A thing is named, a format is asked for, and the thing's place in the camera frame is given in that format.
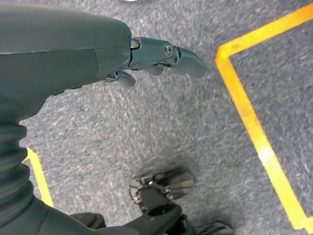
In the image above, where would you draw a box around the black robot foot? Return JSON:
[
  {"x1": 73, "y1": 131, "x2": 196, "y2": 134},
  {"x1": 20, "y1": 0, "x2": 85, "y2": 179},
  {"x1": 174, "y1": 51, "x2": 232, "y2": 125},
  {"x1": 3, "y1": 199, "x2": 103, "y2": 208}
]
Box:
[{"x1": 129, "y1": 168, "x2": 235, "y2": 235}]

